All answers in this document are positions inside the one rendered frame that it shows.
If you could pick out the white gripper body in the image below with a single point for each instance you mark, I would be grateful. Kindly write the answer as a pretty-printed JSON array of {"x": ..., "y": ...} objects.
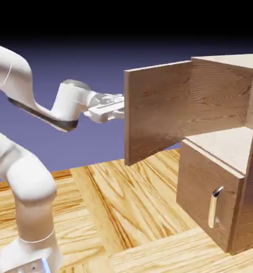
[{"x": 100, "y": 113}]

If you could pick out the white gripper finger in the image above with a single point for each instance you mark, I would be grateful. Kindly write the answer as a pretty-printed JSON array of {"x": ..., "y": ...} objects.
[{"x": 118, "y": 114}]

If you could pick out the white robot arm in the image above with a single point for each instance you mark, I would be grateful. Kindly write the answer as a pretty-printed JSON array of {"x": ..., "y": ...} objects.
[{"x": 30, "y": 185}]

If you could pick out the light wood cabinet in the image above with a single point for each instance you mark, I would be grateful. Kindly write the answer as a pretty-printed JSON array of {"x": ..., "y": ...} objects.
[{"x": 252, "y": 192}]

